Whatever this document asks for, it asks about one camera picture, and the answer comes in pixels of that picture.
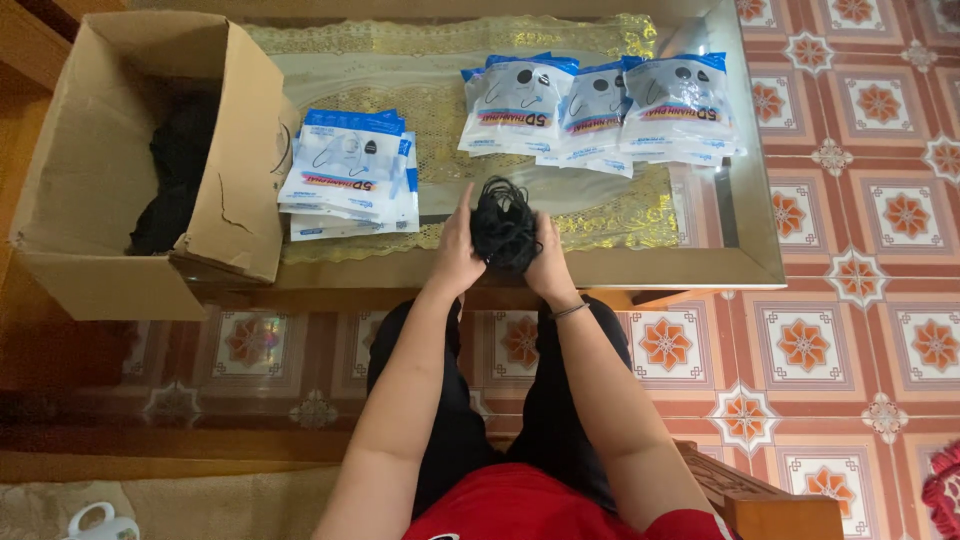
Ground person's left hand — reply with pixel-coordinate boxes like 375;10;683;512
428;182;489;301

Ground person's right hand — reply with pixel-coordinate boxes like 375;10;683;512
522;210;583;308

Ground bundle of black face masks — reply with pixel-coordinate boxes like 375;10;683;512
468;175;543;276

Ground gold lace table mat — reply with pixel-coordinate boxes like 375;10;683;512
243;13;681;265

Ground stack of flat mask packets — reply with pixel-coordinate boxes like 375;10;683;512
276;108;421;243

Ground piles of filled mask packets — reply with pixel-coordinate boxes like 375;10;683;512
456;51;748;180

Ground black trousers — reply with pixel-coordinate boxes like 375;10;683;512
365;294;636;520

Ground glass-topped wooden table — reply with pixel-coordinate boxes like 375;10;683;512
178;0;788;313

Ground red shirt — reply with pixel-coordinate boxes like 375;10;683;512
400;462;741;540

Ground heap of black face masks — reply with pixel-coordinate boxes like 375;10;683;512
127;88;223;258

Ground carved wooden chair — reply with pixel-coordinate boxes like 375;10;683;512
673;438;846;540

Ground brown cardboard box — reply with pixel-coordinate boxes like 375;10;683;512
7;9;301;322

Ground beige floor mat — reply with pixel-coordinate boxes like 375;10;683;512
0;465;343;540

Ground red knitted item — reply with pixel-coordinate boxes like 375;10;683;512
920;440;960;538

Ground white ceramic cup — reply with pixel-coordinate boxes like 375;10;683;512
63;501;142;540

